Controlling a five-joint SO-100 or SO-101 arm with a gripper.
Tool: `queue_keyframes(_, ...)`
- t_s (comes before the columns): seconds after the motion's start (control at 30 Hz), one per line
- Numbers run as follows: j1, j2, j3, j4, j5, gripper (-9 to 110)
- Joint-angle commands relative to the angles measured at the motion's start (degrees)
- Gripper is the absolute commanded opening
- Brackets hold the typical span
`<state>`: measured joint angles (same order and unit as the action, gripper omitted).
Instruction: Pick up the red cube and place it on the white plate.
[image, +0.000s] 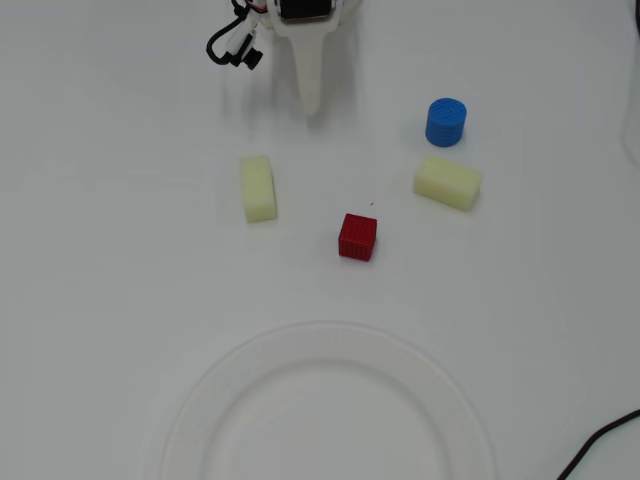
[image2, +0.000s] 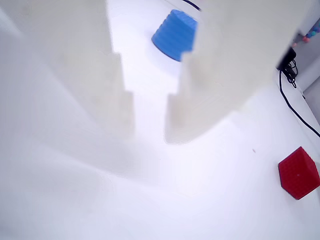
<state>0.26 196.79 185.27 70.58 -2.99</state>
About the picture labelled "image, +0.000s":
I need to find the white round plate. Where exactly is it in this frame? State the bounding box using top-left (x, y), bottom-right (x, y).
top-left (158, 320), bottom-right (501, 480)

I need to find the long black cable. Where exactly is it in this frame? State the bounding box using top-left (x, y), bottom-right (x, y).
top-left (556, 409), bottom-right (640, 480)

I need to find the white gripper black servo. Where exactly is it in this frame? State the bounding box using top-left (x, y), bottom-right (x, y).
top-left (272, 0), bottom-right (362, 118)

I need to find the red perforated cube block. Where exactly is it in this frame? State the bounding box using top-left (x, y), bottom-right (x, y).
top-left (337, 213), bottom-right (378, 263)

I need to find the pale yellow rectangular block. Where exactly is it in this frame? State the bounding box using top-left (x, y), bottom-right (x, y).
top-left (412, 153), bottom-right (485, 212)
top-left (239, 154), bottom-right (279, 224)

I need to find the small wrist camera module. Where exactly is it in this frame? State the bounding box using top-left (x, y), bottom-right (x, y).
top-left (223, 19), bottom-right (265, 71)

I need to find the blue ribbed cylinder block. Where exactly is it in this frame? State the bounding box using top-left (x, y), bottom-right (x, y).
top-left (424, 97), bottom-right (469, 149)

